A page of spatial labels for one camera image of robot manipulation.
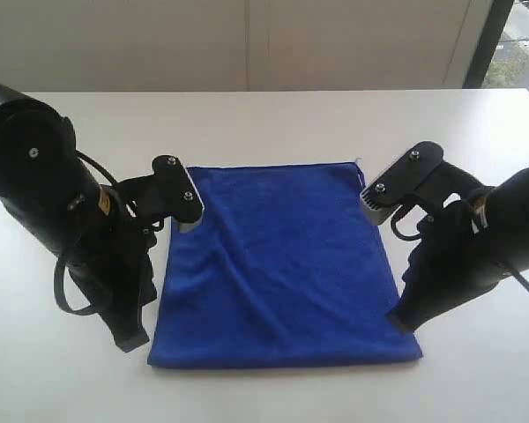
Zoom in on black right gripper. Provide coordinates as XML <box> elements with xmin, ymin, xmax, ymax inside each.
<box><xmin>385</xmin><ymin>193</ymin><xmax>511</xmax><ymax>333</ymax></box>

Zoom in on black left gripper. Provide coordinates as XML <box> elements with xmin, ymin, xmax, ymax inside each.
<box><xmin>0</xmin><ymin>94</ymin><xmax>156</xmax><ymax>353</ymax></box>

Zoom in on blue microfibre cloth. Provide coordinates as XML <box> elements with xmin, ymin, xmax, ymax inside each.
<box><xmin>147</xmin><ymin>162</ymin><xmax>422</xmax><ymax>369</ymax></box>

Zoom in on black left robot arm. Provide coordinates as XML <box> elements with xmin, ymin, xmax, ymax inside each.
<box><xmin>0</xmin><ymin>84</ymin><xmax>156</xmax><ymax>353</ymax></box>

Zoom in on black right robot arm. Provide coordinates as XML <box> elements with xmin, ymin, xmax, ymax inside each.
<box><xmin>386</xmin><ymin>167</ymin><xmax>529</xmax><ymax>333</ymax></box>

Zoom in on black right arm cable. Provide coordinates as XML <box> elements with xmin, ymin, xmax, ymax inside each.
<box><xmin>390</xmin><ymin>202</ymin><xmax>529</xmax><ymax>309</ymax></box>

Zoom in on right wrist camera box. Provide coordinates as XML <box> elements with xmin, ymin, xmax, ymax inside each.
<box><xmin>360</xmin><ymin>141</ymin><xmax>443</xmax><ymax>226</ymax></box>

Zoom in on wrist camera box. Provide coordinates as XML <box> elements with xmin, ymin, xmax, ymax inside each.
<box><xmin>360</xmin><ymin>141</ymin><xmax>443</xmax><ymax>226</ymax></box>
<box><xmin>152</xmin><ymin>155</ymin><xmax>205</xmax><ymax>233</ymax></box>

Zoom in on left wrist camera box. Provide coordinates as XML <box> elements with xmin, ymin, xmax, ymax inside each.
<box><xmin>152</xmin><ymin>155</ymin><xmax>205</xmax><ymax>233</ymax></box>

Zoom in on dark window frame post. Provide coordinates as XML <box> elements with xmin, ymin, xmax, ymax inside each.
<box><xmin>462</xmin><ymin>0</ymin><xmax>514</xmax><ymax>89</ymax></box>

